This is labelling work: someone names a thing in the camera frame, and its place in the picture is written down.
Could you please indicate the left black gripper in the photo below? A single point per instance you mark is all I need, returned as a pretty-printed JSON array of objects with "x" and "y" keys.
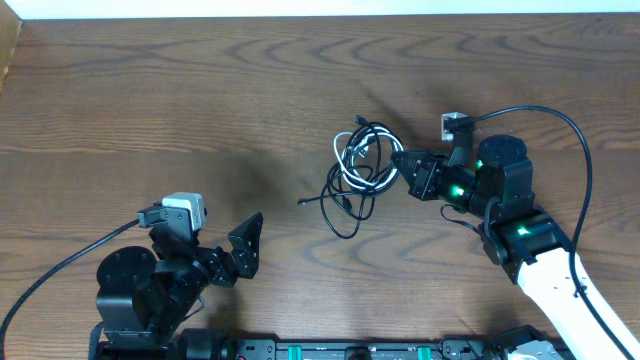
[{"x": 222, "y": 262}]

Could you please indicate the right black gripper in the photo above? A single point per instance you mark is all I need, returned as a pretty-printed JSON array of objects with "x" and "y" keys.
[{"x": 422, "y": 184}]

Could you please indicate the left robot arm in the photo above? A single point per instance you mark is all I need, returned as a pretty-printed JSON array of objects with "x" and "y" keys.
[{"x": 145, "y": 294}]

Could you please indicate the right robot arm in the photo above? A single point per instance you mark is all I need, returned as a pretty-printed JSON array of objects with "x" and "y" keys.
[{"x": 523, "y": 239}]

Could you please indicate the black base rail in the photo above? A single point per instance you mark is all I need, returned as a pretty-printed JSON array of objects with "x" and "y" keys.
[{"x": 520, "y": 343}]

